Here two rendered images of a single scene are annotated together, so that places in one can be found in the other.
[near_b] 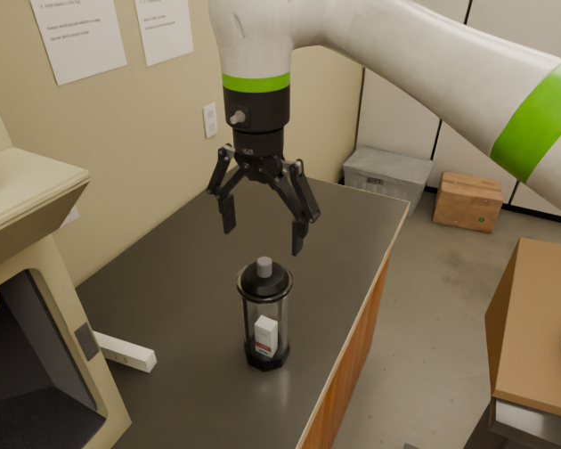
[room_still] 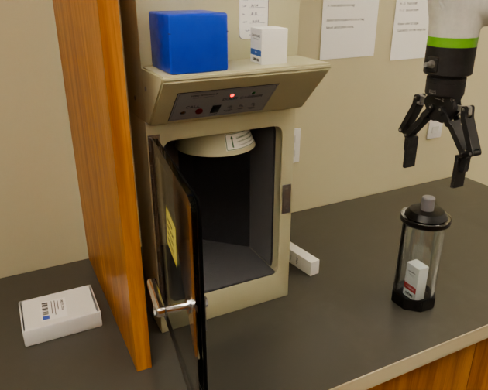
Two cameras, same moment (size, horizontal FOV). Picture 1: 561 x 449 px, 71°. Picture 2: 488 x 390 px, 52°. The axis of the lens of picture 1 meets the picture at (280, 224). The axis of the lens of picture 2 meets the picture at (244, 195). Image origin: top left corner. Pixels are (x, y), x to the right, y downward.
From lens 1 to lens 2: 0.56 m
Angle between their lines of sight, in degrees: 33
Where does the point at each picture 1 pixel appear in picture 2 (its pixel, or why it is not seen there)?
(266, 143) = (447, 87)
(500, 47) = not seen: outside the picture
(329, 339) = (479, 314)
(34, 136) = not seen: hidden behind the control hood
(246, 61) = (442, 25)
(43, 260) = (286, 126)
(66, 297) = (287, 158)
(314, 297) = (481, 284)
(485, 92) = not seen: outside the picture
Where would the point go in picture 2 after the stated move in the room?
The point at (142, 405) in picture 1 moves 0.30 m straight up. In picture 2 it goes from (297, 289) to (304, 177)
